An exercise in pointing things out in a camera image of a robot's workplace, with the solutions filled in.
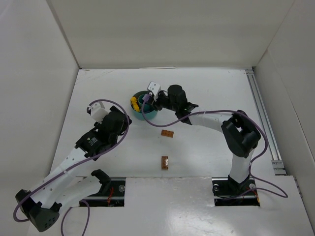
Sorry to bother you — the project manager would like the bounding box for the yellow lego brick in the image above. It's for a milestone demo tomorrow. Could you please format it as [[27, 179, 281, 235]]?
[[130, 96, 140, 112]]

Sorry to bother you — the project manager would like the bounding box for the teal divided round container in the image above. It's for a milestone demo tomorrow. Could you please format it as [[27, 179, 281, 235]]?
[[130, 91, 158, 120]]

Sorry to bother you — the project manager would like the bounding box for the brown lego plate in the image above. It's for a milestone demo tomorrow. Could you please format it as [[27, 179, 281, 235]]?
[[161, 129, 174, 138]]

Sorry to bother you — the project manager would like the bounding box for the brown printed lego tile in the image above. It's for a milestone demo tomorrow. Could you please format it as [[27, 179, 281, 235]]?
[[161, 156, 169, 170]]

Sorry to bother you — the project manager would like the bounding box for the purple arch lego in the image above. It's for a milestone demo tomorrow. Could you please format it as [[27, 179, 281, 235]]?
[[143, 94, 151, 103]]

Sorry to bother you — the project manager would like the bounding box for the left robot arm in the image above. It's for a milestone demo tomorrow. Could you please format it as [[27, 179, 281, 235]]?
[[15, 102, 132, 232]]

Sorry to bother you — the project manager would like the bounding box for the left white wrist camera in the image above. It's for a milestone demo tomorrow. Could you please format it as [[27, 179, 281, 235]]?
[[87, 102, 109, 123]]

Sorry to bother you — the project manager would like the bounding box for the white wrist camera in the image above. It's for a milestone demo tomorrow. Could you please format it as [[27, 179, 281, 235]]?
[[147, 81, 161, 101], [87, 102, 109, 123]]

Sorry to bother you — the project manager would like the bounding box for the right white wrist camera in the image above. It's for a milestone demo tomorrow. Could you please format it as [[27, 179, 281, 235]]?
[[147, 81, 161, 101]]

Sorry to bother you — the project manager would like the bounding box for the aluminium rail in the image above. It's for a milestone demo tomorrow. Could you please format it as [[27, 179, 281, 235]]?
[[245, 69, 287, 176]]

